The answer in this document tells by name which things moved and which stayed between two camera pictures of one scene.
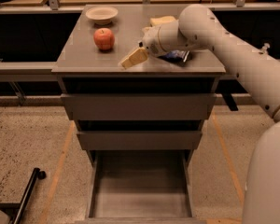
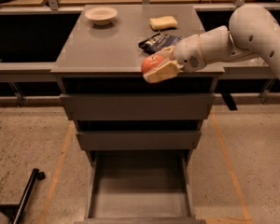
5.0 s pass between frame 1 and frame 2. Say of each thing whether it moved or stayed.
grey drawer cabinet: stayed
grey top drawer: stayed
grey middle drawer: stayed
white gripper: moved
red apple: moved
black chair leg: stayed
